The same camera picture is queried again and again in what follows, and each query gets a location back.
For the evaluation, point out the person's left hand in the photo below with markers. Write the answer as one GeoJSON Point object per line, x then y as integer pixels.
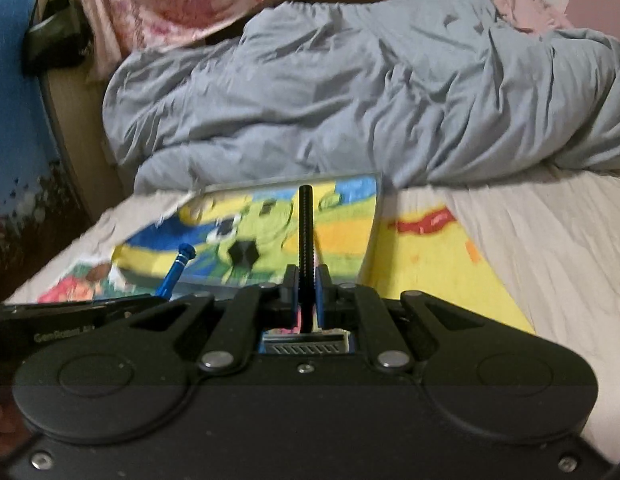
{"type": "Point", "coordinates": [1, 425]}

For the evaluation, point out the black threaded bolt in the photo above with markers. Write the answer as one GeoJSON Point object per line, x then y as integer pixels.
{"type": "Point", "coordinates": [306, 220]}

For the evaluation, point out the black bag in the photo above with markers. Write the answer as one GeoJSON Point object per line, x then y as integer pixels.
{"type": "Point", "coordinates": [55, 42]}

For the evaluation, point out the grey metal tin tray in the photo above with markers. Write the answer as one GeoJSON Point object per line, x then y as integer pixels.
{"type": "Point", "coordinates": [374, 220]}

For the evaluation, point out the grey duvet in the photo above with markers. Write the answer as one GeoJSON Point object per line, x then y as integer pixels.
{"type": "Point", "coordinates": [370, 95]}

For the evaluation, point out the blue printed wall poster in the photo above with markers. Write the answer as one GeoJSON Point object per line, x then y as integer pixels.
{"type": "Point", "coordinates": [15, 110]}

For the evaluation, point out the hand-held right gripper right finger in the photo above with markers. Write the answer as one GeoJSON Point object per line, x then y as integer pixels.
{"type": "Point", "coordinates": [322, 292]}

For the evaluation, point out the beige curved wooden panel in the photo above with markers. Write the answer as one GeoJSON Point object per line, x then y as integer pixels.
{"type": "Point", "coordinates": [80, 125]}

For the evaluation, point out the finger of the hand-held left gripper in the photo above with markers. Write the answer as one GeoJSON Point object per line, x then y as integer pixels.
{"type": "Point", "coordinates": [130, 301]}

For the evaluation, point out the pink crumpled cloth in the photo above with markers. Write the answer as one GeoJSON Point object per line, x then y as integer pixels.
{"type": "Point", "coordinates": [527, 10]}

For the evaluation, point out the beige bed sheet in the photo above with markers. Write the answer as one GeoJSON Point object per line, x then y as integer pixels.
{"type": "Point", "coordinates": [549, 245]}

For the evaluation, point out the colourful crayon drawing sheet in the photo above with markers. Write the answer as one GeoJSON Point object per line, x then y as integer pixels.
{"type": "Point", "coordinates": [429, 270]}

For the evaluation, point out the blue metal bolt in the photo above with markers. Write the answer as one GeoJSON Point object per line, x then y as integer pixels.
{"type": "Point", "coordinates": [176, 269]}

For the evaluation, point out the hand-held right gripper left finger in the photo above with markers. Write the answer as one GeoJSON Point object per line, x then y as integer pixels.
{"type": "Point", "coordinates": [292, 291]}

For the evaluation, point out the pink floral cloth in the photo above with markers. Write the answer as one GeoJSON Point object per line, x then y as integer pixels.
{"type": "Point", "coordinates": [175, 0]}

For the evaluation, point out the cartoon frog drawing sheet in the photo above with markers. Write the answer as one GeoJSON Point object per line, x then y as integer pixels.
{"type": "Point", "coordinates": [340, 240]}

